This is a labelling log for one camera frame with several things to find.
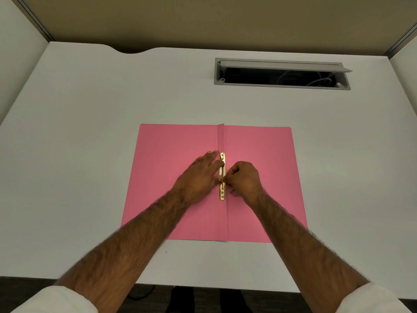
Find white right sleeve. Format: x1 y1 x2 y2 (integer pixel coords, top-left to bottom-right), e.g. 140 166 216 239
335 282 413 313

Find gold metal file fastener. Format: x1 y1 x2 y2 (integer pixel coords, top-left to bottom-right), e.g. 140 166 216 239
219 153 226 201

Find white cable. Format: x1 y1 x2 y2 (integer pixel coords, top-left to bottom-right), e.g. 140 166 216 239
306 76 333 87

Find black right shoe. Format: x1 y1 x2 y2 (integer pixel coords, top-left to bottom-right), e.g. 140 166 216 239
220 289 252 313

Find black floor cable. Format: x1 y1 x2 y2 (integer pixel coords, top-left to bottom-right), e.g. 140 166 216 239
126 285 154 301

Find black shoe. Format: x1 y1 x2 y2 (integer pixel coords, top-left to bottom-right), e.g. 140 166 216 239
220 289 252 313
165 286 197 313

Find black left shoe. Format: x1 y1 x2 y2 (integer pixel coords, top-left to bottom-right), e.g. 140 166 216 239
165 286 197 313

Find person's left forearm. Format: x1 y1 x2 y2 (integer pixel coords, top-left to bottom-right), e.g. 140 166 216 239
54 189 190 313

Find grey desk cable tray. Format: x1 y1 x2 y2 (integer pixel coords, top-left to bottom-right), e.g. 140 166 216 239
214 57 353 91

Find person's right forearm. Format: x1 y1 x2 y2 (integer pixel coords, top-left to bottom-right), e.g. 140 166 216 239
250 191 371 313

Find white left sleeve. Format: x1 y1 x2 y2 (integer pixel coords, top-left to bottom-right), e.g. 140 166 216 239
10 285 99 313

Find white sleeve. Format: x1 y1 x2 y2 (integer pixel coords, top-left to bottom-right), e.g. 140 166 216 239
10 285 99 313
335 282 413 313

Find pink paper file folder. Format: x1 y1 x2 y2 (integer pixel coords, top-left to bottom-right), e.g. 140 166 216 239
121 123 309 243

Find person's right hand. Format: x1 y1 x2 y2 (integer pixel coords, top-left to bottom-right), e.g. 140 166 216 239
222 161 266 206

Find person's left hand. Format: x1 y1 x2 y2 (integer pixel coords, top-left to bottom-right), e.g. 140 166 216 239
171 151 226 206

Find grey metal partition post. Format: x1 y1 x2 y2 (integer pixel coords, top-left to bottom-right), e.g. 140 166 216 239
9 0 55 42
384 24 417 59

